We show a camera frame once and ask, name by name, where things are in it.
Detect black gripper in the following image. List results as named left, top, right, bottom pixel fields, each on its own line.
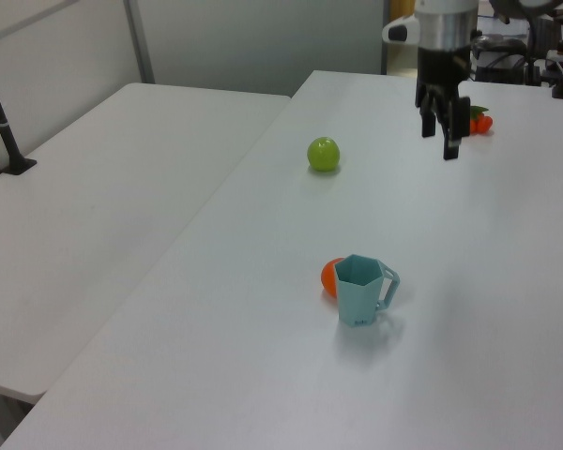
left=414, top=44, right=474, bottom=162

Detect teal hexagonal mug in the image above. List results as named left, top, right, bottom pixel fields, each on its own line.
left=333, top=253, right=402, bottom=329

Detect small tangerines with leaves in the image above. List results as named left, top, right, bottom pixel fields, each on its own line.
left=468, top=105, right=495, bottom=137

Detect black electronic device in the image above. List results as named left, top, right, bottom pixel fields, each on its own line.
left=471, top=31, right=530, bottom=83

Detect green toy apple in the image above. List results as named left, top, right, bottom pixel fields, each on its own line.
left=307, top=136, right=342, bottom=173

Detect black round device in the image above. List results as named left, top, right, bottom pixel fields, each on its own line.
left=490, top=0, right=563, bottom=23

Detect orange toy fruit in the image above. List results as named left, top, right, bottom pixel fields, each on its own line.
left=320, top=257, right=346, bottom=299

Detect grey partition post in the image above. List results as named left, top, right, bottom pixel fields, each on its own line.
left=123, top=0, right=157, bottom=86

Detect black camera pole stand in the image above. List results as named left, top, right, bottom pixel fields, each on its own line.
left=0, top=46, right=38, bottom=176

